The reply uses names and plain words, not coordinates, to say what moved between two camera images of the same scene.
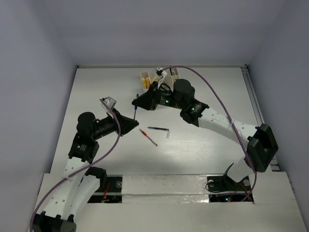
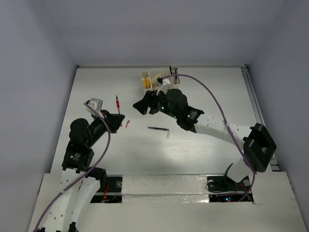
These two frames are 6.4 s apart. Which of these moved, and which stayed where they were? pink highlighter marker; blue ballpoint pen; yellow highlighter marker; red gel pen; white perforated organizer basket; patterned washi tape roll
Moved: red gel pen; blue ballpoint pen
Stayed: yellow highlighter marker; white perforated organizer basket; pink highlighter marker; patterned washi tape roll
